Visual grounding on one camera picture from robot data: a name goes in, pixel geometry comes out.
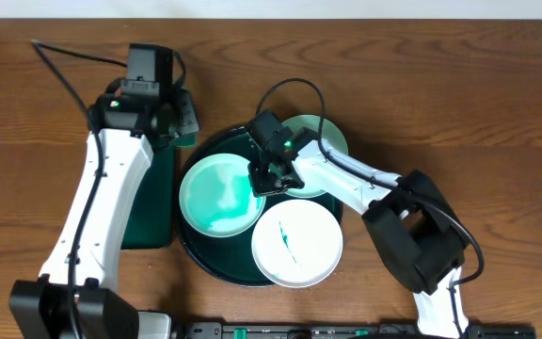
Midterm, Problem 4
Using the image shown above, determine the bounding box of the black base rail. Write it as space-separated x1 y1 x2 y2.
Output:
170 322 537 339

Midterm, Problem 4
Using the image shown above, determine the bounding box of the white plate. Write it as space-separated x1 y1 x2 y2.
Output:
251 200 343 288

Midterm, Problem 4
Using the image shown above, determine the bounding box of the mint plate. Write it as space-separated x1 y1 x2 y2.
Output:
179 153 266 238
282 115 348 199

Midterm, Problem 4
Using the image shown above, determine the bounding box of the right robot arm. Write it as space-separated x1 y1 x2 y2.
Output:
248 137 481 338

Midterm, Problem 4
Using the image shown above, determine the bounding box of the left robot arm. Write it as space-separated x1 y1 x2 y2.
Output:
8 89 199 338

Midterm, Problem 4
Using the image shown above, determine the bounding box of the green sponge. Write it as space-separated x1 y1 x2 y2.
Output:
172 133 198 148

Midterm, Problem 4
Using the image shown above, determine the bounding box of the mint plate top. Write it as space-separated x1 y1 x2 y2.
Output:
282 115 348 199

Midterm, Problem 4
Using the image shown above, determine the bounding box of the rectangular dark green tray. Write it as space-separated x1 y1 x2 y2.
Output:
121 146 175 250

